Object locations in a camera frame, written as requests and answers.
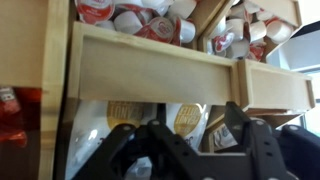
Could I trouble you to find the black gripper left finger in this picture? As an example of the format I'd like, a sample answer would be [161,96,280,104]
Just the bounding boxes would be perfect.
[71,119,202,180]

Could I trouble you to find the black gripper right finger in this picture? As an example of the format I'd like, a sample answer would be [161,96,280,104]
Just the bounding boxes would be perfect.
[224,101,320,180]

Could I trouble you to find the white peanut butter sachet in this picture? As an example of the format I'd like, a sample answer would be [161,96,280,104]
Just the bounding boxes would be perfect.
[164,103,212,152]
[64,99,158,180]

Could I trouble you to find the creamer cups pile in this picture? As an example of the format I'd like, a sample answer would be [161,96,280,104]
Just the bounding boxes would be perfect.
[206,0,295,63]
[74,0,198,47]

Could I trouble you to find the wooden bin with red packets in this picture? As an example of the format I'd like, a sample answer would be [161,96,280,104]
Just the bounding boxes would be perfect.
[0,84,66,180]

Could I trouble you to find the red packets pile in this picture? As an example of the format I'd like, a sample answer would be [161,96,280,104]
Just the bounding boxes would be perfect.
[0,86,29,148]

